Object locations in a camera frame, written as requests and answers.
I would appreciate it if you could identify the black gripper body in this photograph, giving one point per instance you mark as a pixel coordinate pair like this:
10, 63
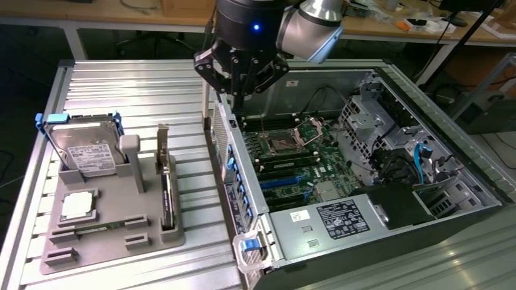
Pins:
246, 18

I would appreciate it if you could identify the graphics card with black fan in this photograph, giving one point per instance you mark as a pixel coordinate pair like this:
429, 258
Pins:
167, 196

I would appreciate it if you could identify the black office chair base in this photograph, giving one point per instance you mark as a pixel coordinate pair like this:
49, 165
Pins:
162, 36

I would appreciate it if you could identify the black RAM slot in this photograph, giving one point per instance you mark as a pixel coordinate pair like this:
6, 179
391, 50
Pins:
274, 119
277, 126

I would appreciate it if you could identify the thin locking lever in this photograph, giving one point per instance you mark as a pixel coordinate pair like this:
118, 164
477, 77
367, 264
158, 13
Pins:
263, 128

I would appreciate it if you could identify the metal socket cover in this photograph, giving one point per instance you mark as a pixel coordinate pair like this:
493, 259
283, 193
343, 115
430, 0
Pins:
301, 124

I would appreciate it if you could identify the CPU socket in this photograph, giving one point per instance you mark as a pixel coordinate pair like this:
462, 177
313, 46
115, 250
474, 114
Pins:
281, 143

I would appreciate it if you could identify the silver disk bay cage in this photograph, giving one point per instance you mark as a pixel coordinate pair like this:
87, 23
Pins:
363, 121

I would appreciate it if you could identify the black RAM stick with label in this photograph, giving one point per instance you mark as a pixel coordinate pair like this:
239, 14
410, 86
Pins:
290, 166

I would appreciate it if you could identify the green motherboard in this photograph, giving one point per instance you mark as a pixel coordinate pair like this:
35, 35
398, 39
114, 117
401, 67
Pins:
319, 169

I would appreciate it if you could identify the blue expansion slot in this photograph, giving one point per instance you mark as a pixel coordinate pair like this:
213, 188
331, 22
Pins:
282, 182

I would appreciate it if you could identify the silver hard disk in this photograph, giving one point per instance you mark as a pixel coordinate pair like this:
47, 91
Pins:
81, 139

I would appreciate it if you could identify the blue disk caddy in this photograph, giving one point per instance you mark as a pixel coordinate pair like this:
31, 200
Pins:
58, 117

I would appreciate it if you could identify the silver chipset heatsink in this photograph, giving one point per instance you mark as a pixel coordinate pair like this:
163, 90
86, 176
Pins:
331, 191

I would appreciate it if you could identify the black expansion slot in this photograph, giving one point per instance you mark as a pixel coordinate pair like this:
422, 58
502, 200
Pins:
289, 201

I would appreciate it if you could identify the white plastic desk item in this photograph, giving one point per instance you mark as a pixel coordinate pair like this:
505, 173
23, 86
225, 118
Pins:
438, 28

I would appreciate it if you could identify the black tripod leg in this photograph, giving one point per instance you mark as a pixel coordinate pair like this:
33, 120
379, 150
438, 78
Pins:
477, 27

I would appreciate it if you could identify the black monitor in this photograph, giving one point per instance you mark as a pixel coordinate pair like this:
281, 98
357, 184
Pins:
471, 4

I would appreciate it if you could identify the grey power supply unit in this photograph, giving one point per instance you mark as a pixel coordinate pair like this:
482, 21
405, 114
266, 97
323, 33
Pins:
306, 238

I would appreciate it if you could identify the silver CPU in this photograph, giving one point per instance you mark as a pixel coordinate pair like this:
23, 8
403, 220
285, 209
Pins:
79, 204

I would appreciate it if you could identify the blue case latch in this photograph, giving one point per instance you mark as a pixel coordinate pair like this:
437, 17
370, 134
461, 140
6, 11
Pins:
250, 244

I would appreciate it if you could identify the dark equipment box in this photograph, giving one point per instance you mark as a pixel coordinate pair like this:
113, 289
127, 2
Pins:
497, 114

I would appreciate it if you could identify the green RAM stick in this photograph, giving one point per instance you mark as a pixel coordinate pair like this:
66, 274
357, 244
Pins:
113, 225

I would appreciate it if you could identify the grey parts rack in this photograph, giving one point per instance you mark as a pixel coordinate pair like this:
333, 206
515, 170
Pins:
113, 241

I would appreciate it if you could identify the open black PC case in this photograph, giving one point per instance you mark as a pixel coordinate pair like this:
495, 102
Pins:
363, 266

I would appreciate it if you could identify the wooden desk white frame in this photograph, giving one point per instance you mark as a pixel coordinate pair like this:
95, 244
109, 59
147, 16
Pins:
61, 9

